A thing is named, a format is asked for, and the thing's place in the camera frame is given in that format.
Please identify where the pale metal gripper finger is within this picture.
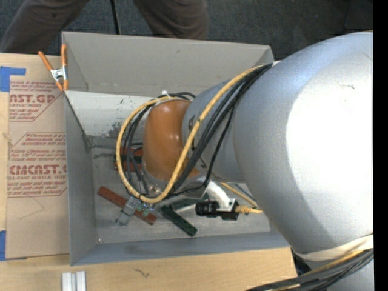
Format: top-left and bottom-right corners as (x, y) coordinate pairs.
(115, 197), (133, 226)
(124, 199), (138, 227)

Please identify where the red-brown flat block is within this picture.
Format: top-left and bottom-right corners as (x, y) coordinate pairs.
(97, 186), (158, 226)
(113, 147), (144, 171)

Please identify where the dark green flat block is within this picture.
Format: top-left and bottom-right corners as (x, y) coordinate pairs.
(162, 192), (210, 213)
(159, 204), (199, 238)

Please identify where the brown cardboard board red print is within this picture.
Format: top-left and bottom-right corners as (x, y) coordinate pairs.
(0, 52), (71, 261)

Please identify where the grey metal bin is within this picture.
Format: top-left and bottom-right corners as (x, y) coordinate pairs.
(61, 31), (293, 267)

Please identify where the person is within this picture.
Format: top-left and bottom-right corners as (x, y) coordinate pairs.
(0, 0), (211, 54)

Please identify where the black cylinder on white bracket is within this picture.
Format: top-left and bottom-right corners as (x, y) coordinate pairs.
(195, 181), (240, 222)

